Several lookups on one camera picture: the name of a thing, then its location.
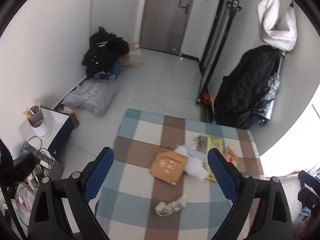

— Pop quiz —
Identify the silver folded umbrella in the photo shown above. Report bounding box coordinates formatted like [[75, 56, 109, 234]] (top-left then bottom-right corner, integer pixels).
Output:
[[252, 51, 287, 127]]

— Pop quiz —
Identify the orange brown paper packet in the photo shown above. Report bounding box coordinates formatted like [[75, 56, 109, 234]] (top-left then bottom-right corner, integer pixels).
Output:
[[149, 147, 188, 185]]

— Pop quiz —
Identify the grey plastic parcel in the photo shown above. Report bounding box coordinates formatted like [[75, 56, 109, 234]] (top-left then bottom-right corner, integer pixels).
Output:
[[62, 79, 119, 116]]

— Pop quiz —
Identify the blue box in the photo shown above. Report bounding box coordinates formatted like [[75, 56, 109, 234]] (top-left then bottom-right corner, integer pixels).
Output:
[[97, 59, 122, 80]]

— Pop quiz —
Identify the white hanging bag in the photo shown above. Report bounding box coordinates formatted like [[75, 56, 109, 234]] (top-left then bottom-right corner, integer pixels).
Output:
[[257, 0, 298, 53]]

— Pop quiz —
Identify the grey speckled storage box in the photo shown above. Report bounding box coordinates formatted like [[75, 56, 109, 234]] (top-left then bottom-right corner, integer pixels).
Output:
[[15, 152, 64, 188]]

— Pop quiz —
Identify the bundle of wooden chopsticks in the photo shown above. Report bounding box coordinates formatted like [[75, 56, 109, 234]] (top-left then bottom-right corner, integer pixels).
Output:
[[23, 102, 42, 118]]

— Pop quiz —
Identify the grey door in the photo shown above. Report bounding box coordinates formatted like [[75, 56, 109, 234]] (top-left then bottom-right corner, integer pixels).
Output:
[[139, 0, 194, 55]]

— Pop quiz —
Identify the black folded stand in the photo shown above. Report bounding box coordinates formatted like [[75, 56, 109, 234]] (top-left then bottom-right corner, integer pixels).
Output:
[[196, 0, 243, 124]]

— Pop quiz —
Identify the small orange snack packet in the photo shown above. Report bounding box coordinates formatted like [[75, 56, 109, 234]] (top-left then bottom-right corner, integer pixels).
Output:
[[223, 146, 240, 167]]

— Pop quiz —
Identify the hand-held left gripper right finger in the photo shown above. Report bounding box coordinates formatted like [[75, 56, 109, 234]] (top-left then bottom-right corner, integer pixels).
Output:
[[207, 148, 293, 240]]

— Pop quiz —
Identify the black garment bag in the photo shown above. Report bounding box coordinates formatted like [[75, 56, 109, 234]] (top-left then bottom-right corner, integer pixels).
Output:
[[214, 44, 282, 130]]

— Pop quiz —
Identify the checkered tablecloth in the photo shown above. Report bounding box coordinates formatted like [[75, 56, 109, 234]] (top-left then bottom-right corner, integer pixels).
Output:
[[95, 108, 265, 240]]

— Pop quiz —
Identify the black jacket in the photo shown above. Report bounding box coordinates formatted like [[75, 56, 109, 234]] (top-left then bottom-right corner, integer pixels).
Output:
[[82, 26, 129, 78]]

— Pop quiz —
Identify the yellow printed plastic bag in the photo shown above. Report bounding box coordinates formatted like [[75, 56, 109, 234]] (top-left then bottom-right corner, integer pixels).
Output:
[[194, 134, 224, 182]]

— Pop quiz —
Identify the navy white shoe box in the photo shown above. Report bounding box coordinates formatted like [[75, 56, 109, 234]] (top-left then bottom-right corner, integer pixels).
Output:
[[19, 106, 75, 159]]

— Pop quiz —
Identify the black furry cloth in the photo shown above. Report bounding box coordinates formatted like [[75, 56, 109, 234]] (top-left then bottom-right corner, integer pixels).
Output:
[[0, 140, 41, 187]]

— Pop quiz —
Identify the white green wrapper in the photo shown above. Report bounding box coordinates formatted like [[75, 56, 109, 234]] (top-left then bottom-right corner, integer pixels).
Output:
[[154, 194, 188, 217]]

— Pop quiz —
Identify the bright window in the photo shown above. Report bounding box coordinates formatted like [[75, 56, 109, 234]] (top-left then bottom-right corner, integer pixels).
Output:
[[260, 85, 320, 178]]

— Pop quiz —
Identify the white utensil holder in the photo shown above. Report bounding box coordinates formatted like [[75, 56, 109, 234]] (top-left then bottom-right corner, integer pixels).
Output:
[[27, 106, 51, 140]]

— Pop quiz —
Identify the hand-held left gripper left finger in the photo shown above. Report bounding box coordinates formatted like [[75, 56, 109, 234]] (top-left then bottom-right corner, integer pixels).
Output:
[[27, 147, 115, 240]]

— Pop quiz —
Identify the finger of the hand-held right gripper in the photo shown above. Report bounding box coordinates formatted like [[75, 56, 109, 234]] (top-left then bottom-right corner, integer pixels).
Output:
[[298, 170, 320, 188], [297, 186, 320, 217]]

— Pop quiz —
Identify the beige bag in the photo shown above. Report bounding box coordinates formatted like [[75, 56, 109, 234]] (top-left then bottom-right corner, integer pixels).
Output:
[[119, 41, 143, 67]]

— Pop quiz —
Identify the clear plastic bag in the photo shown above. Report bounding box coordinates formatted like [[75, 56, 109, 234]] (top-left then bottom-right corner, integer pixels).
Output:
[[174, 144, 213, 180]]

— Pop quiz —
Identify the tangle of black cables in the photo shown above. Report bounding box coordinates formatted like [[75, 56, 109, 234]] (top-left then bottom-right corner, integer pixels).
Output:
[[19, 136, 54, 165]]

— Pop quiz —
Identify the small brown cardboard box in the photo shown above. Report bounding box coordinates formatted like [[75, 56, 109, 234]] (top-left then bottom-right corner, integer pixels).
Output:
[[54, 106, 79, 128]]

